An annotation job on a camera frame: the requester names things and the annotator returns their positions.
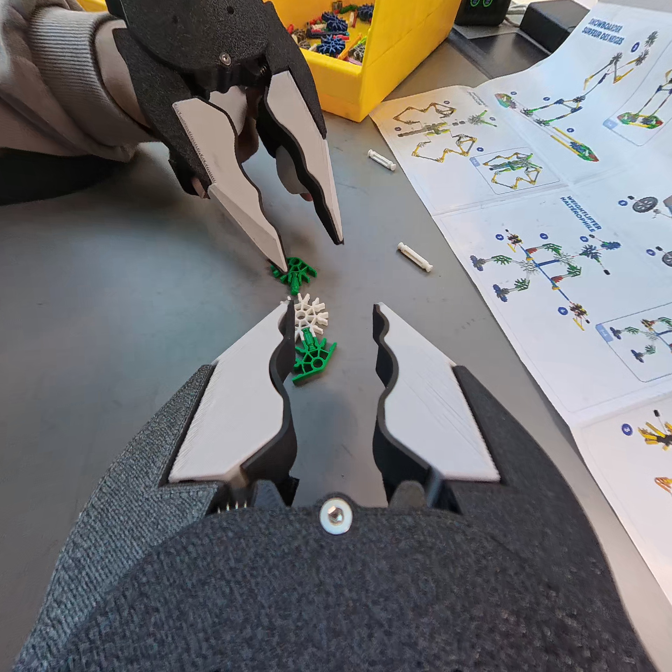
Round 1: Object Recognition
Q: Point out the black textured armrest pad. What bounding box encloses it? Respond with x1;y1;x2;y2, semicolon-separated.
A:
0;145;158;207

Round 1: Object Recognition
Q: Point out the pile of colourful toy pieces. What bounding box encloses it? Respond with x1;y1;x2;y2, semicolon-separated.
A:
289;3;375;66

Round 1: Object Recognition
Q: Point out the toy instruction poster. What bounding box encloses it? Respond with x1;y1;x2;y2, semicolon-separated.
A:
368;0;672;547

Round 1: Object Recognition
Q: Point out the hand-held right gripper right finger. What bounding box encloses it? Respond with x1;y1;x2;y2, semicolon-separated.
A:
373;305;502;505

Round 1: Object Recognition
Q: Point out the black box device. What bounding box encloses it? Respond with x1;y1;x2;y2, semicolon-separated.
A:
454;0;526;27

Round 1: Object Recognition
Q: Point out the white snowflake toy connector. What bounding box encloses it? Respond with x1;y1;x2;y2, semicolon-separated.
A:
284;294;329;337

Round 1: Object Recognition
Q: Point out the black flat device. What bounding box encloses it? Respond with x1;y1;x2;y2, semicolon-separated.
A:
520;0;604;53

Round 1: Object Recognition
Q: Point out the person's left forearm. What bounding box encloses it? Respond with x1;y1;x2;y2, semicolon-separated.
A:
0;0;174;163

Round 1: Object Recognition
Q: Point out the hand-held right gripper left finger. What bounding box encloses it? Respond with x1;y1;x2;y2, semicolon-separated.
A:
168;303;298;505

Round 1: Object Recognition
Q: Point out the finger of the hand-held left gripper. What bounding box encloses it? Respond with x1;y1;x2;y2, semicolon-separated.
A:
171;91;289;268
258;70;346;246

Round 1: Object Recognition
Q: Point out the grey desk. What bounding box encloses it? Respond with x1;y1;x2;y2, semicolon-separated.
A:
0;37;672;672

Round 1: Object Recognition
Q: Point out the green toy connector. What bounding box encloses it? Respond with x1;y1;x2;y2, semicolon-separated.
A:
292;334;339;385
271;257;318;292

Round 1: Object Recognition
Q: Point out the yellow bin with toy pieces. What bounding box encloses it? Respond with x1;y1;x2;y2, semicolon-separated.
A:
268;0;463;123

